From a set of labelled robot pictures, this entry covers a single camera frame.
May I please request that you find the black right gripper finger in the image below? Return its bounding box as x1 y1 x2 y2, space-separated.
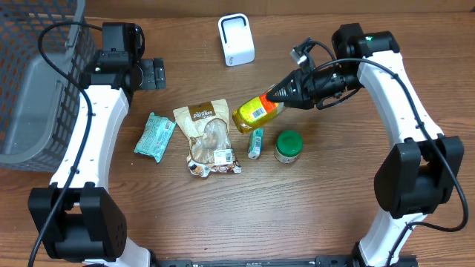
267 70 298 96
266 90 297 108

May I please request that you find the yellow liquid plastic bottle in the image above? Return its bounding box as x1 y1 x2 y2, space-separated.
232 88 286 134

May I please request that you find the green lid jar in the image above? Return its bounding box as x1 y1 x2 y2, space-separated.
275 131 304 164

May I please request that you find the small teal gum pack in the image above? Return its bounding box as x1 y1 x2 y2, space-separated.
248 128 263 159

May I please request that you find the green wet wipes pack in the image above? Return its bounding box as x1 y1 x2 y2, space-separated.
134 112 176 163

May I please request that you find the beige snack pouch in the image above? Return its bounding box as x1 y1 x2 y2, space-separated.
173 99 242 178

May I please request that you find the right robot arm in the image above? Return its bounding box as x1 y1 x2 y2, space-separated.
267 23 464 266

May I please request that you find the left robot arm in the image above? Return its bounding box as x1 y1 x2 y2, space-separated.
27 22 160 266

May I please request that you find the white barcode scanner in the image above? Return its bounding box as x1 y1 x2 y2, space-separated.
217 13 255 67

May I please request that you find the grey plastic basket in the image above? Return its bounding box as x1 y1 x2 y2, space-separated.
1 0 96 172

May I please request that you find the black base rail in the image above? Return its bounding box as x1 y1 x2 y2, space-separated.
150 254 419 267

